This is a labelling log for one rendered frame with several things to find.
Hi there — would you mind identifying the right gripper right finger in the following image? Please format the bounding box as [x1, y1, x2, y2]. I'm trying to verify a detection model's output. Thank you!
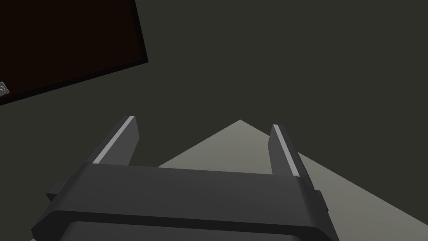
[267, 123, 309, 178]

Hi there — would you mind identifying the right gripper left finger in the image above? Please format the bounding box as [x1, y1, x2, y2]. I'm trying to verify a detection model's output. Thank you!
[91, 115, 140, 167]

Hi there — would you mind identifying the dark brown door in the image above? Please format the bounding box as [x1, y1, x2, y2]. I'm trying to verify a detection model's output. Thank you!
[0, 0, 149, 106]

